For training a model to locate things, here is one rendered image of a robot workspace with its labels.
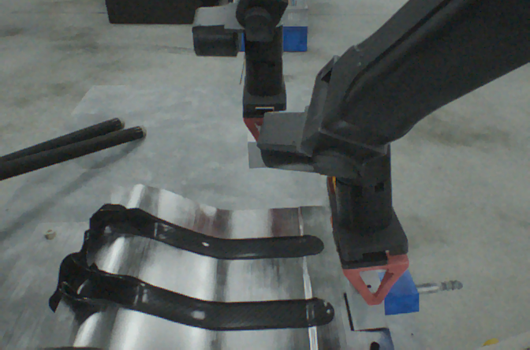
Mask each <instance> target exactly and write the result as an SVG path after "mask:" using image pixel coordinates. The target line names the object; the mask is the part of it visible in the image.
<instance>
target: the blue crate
mask: <svg viewBox="0 0 530 350"><path fill-rule="evenodd" d="M307 40H308V26H283V52H305V51H307ZM238 52H244V33H243V32H242V42H241V51H238Z"/></svg>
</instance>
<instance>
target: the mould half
mask: <svg viewBox="0 0 530 350"><path fill-rule="evenodd" d="M106 203H113V204H121V205H123V206H125V207H127V208H130V207H137V208H140V209H142V210H145V211H147V212H148V213H149V214H152V215H154V216H156V217H158V218H161V219H163V220H166V221H168V222H171V223H174V224H175V225H179V226H181V227H184V228H186V229H191V230H193V231H196V232H198V233H202V234H205V235H208V236H214V237H219V238H225V239H241V238H260V237H272V236H302V235H306V234H309V236H316V237H318V238H319V239H320V240H321V241H322V242H323V250H322V251H321V252H320V253H319V254H316V255H306V256H304V257H289V258H270V259H237V260H226V259H213V258H209V257H206V256H202V255H197V254H195V253H192V252H190V251H186V250H183V249H180V248H176V247H174V246H171V245H169V244H165V243H163V242H160V241H157V240H152V239H150V238H147V237H143V236H137V235H132V234H127V233H119V234H115V235H113V236H109V237H107V238H106V239H105V240H102V241H100V242H99V243H98V244H97V245H96V246H95V247H94V248H93V250H92V251H91V252H90V254H89V256H88V266H90V265H91V264H92V263H96V264H97V266H98V268H99V269H100V270H105V271H108V272H110V273H113V274H126V275H130V276H134V277H137V278H139V279H140V280H142V281H146V282H147V283H150V284H153V285H157V286H159V287H162V288H165V289H169V290H171V291H174V292H179V293H181V294H185V295H187V296H192V297H195V298H199V299H202V300H210V301H217V302H239V301H260V300H302V299H309V298H313V297H317V299H322V300H325V301H327V302H329V303H330V304H331V305H332V307H333V309H334V318H333V319H332V320H331V322H329V323H327V324H326V325H321V326H313V327H310V328H288V329H271V330H238V331H215V330H204V329H200V328H196V327H192V326H187V325H183V324H180V323H177V322H172V321H169V320H166V319H164V318H159V317H156V316H153V315H149V314H145V313H143V312H139V311H134V310H130V309H127V308H123V307H115V306H110V305H96V304H90V303H79V302H73V301H72V300H65V299H64V298H63V297H62V298H61V301H60V303H59V305H58V307H57V310H56V312H55V313H54V312H53V311H52V310H51V309H50V307H49V303H48V301H49V299H50V297H51V296H52V295H53V294H54V292H55V291H56V288H57V285H58V274H59V268H60V264H61V262H62V260H63V259H64V258H65V257H66V256H67V255H68V254H70V253H73V252H78V251H79V250H80V249H81V247H82V244H83V242H84V232H85V231H86V230H87V229H89V222H48V223H39V225H38V227H37V228H36V230H35V232H34V233H33V235H32V237H31V239H30V240H29V242H28V243H27V245H26V247H25V248H24V250H23V251H22V253H21V255H20V257H19V258H18V260H17V261H16V263H15V265H14V266H13V268H12V270H11V271H10V273H9V275H8V277H7V278H6V280H5V281H4V283H3V285H2V287H1V288H0V350H369V349H370V345H371V342H373V341H375V342H377V343H379V345H380V348H379V350H395V348H394V343H393V340H392V337H391V334H390V329H389V328H384V330H378V331H351V330H350V326H349V318H348V314H347V310H346V305H345V297H344V293H343V292H346V285H345V275H344V274H343V273H342V269H341V265H340V261H339V259H337V256H336V251H335V246H334V239H333V234H332V231H333V229H332V227H331V223H330V216H331V215H332V210H331V207H330V206H300V207H286V208H269V209H255V210H225V209H220V208H217V207H211V206H208V205H206V204H203V203H199V202H197V201H194V200H192V199H188V198H186V197H184V196H182V195H178V194H176V193H173V192H169V191H167V190H164V189H161V188H156V187H152V186H147V185H141V184H133V185H124V186H114V187H111V189H110V192H109V194H108V196H107V198H106V201H105V203H104V204H106ZM104 204H103V205H104ZM49 228H54V229H55V231H56V233H57V235H56V237H54V238H53V239H46V237H45V236H44V231H45V230H46V229H49Z"/></svg>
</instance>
